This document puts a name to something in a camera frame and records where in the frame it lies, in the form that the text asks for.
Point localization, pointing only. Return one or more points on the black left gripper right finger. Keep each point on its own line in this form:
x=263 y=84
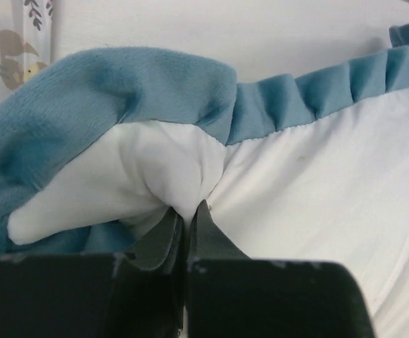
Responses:
x=232 y=295

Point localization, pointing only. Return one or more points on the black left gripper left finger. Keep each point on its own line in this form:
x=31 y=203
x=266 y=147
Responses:
x=131 y=293

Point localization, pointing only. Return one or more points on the white pillow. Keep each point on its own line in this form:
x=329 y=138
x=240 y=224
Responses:
x=333 y=190

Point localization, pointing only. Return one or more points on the blue white plush pillowcase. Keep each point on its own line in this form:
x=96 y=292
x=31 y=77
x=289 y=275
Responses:
x=54 y=117

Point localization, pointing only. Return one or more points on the animal print small pillow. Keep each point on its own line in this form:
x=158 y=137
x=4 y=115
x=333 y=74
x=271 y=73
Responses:
x=25 y=40

